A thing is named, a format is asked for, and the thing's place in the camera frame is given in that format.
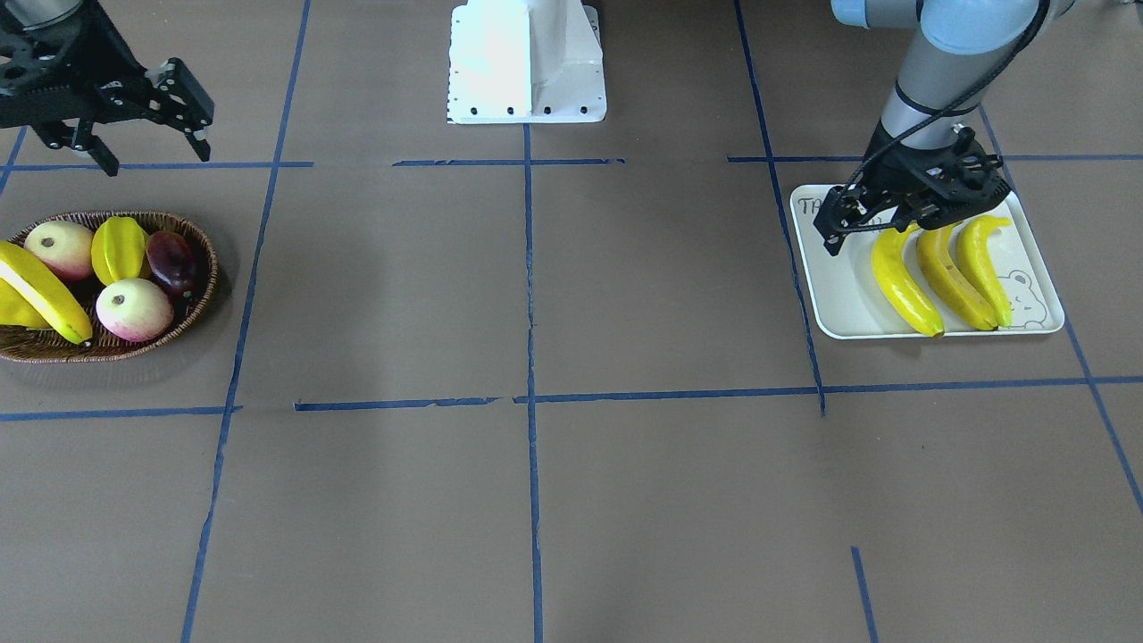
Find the white bear tray plate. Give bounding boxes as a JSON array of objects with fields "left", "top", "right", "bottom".
[{"left": 789, "top": 186, "right": 1065, "bottom": 340}]

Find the pink apple far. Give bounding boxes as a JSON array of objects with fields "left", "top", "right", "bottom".
[{"left": 23, "top": 220, "right": 95, "bottom": 282}]

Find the pink apple near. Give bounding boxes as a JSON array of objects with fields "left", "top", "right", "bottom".
[{"left": 96, "top": 278, "right": 174, "bottom": 343}]

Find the white pedestal column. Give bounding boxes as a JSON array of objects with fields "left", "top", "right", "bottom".
[{"left": 446, "top": 1, "right": 607, "bottom": 124}]

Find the yellow star fruit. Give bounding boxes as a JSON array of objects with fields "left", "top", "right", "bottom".
[{"left": 90, "top": 216, "right": 147, "bottom": 286}]

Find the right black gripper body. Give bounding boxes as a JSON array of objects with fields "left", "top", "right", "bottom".
[{"left": 1, "top": 5, "right": 154, "bottom": 128}]

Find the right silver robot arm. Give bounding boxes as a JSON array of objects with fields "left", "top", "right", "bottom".
[{"left": 1, "top": 1, "right": 215, "bottom": 176}]

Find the dark purple fruit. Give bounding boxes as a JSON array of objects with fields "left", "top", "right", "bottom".
[{"left": 146, "top": 230, "right": 199, "bottom": 302}]

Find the pink apple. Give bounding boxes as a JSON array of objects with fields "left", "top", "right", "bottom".
[
  {"left": 23, "top": 220, "right": 95, "bottom": 282},
  {"left": 96, "top": 278, "right": 174, "bottom": 343}
]

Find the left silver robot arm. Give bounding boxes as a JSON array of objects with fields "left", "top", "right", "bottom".
[{"left": 813, "top": 1, "right": 1072, "bottom": 255}]

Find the brown wicker basket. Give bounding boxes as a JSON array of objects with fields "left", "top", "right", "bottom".
[{"left": 1, "top": 209, "right": 221, "bottom": 363}]

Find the yellow banana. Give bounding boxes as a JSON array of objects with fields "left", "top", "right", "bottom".
[
  {"left": 917, "top": 225, "right": 997, "bottom": 332},
  {"left": 870, "top": 223, "right": 946, "bottom": 338},
  {"left": 956, "top": 214, "right": 1013, "bottom": 327},
  {"left": 1, "top": 241, "right": 94, "bottom": 345}
]

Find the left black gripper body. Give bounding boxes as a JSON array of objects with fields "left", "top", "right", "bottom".
[{"left": 862, "top": 123, "right": 1012, "bottom": 230}]

